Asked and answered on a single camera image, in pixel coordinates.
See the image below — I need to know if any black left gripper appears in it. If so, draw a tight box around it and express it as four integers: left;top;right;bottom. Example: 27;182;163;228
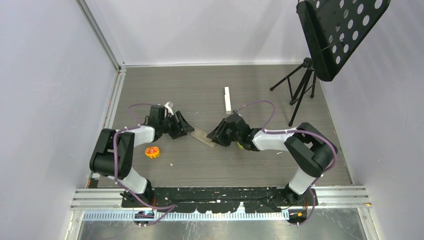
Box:
159;111;194;139

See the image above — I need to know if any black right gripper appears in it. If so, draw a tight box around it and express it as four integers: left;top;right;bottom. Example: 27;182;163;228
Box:
207;119;242;147

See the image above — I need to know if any slim white remote control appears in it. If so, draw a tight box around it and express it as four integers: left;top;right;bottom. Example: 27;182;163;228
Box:
224;86;232;115

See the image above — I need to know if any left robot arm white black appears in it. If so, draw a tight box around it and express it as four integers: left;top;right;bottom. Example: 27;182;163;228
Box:
89;102;195;207

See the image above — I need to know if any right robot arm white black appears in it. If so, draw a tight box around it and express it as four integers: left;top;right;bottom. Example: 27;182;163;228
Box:
207;113;338;205

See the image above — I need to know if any green rectangular block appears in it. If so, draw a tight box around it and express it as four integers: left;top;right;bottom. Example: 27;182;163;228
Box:
236;142;248;150

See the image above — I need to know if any orange yellow round toy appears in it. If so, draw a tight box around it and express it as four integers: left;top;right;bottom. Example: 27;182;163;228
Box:
144;146;161;159

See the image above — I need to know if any black tripod stand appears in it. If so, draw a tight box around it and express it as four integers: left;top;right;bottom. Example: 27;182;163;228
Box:
269;57;317;127

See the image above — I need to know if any black perforated music stand tray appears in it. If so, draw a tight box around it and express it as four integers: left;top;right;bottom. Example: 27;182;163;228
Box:
296;0;390;82

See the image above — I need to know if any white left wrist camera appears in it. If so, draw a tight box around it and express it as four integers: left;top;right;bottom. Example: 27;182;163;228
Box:
163;101;175;116

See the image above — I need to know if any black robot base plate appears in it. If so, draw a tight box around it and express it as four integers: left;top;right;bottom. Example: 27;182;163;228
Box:
120;186;318;214

